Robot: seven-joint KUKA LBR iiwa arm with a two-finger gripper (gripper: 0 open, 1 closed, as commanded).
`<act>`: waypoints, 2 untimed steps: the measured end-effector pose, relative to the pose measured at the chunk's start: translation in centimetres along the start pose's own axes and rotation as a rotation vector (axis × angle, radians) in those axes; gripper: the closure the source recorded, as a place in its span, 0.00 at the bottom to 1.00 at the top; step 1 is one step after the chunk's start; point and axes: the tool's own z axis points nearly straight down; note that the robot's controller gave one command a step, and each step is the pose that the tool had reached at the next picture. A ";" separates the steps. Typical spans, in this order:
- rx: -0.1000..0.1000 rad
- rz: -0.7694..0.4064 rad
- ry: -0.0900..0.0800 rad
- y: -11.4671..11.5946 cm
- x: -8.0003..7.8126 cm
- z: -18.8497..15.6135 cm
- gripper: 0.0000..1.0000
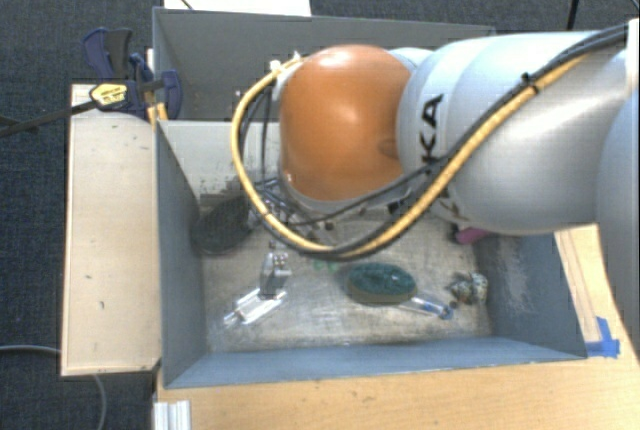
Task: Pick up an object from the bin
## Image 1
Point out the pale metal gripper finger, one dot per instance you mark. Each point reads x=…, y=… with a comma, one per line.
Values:
x=248, y=300
x=257, y=310

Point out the grey metal bin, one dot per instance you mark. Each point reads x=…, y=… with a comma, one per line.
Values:
x=325, y=333

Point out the black oval sponge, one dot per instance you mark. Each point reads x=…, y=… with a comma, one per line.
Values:
x=220, y=225

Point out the dark green oval sponge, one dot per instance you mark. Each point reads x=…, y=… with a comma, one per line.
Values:
x=380, y=283

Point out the pale wood board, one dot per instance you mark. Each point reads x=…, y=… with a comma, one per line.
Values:
x=112, y=243

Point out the clear tube with blue tip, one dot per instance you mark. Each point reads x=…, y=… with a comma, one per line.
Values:
x=430, y=305

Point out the pink object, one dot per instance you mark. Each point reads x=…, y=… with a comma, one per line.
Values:
x=469, y=234

